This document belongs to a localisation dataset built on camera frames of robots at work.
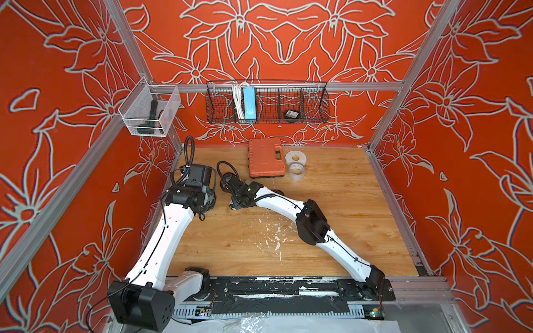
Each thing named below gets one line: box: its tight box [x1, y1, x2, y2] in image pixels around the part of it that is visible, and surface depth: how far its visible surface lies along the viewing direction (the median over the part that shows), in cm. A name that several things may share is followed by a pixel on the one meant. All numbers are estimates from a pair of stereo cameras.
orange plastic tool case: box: [247, 138, 286, 178], surface depth 112 cm
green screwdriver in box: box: [136, 99, 159, 135], surface depth 83 cm
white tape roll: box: [284, 149, 307, 169], surface depth 116 cm
